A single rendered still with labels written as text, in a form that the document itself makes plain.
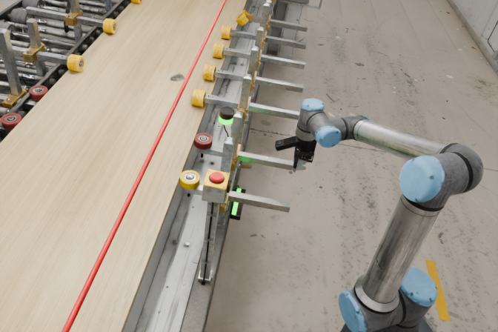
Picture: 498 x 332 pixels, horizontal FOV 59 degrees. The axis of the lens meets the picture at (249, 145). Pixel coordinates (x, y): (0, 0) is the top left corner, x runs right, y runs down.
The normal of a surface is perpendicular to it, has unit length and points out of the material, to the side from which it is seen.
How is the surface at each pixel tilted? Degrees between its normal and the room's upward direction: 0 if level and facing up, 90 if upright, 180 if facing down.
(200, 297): 0
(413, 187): 82
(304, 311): 0
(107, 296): 0
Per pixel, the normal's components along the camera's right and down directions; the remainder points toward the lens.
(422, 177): -0.91, 0.03
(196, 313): 0.13, -0.76
